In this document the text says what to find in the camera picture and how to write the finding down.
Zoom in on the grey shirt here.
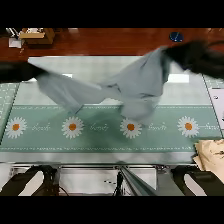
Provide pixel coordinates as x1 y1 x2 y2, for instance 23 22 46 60
35 46 173 122

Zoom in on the blue round object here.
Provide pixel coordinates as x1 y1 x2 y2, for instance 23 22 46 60
169 31 184 43

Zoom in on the brown box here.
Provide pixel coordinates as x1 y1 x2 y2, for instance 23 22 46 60
19 27 56 46

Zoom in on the beige garment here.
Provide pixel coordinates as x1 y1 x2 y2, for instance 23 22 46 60
193 138 224 184

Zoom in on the silver frame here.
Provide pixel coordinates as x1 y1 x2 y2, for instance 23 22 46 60
0 161 224 197

